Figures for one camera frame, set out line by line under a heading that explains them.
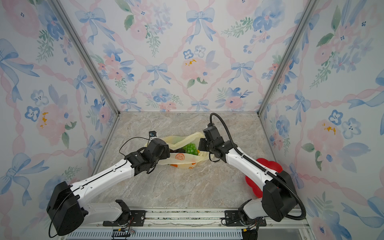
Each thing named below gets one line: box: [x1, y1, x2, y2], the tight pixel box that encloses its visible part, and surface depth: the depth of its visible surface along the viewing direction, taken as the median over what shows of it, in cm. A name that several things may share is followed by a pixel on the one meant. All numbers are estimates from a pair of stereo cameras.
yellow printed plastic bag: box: [151, 131, 214, 169], surface depth 85 cm
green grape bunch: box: [182, 143, 199, 156], surface depth 96 cm
